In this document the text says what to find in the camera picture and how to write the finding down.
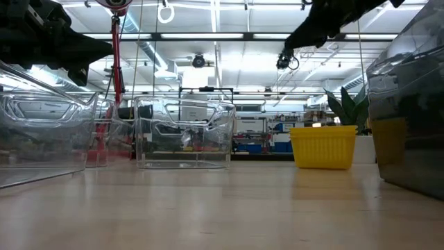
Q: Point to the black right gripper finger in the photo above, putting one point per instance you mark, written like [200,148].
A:
[314,41]
[303,34]

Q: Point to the background shelf unit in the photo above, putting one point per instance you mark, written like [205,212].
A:
[263,135]

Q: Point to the long ceiling light strip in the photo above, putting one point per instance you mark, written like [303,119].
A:
[201,35]

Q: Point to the yellow plastic basket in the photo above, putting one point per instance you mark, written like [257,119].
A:
[322,152]
[322,128]

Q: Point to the large smoky grey plastic bin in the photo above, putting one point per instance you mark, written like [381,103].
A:
[381,104]

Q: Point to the small smoky grey plastic bin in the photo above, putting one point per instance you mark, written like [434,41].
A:
[423,121]

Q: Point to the red desk lamp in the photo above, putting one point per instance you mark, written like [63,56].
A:
[116,52]

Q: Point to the black round overhead camera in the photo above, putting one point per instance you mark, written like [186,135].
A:
[198,61]

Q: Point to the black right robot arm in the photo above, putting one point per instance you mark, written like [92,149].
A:
[371,7]

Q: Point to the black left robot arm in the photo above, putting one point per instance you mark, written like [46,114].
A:
[14,31]

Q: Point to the black hanging device with loop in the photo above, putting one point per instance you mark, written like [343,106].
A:
[283,62]

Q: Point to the clear plastic bin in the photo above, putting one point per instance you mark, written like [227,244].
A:
[41,139]
[111,139]
[184,139]

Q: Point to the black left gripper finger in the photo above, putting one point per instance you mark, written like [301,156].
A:
[86,59]
[90,47]

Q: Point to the black overhead crossbeam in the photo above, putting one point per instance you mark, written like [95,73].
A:
[249,36]

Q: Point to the green plant in white pot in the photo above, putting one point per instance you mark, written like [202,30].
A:
[347,104]

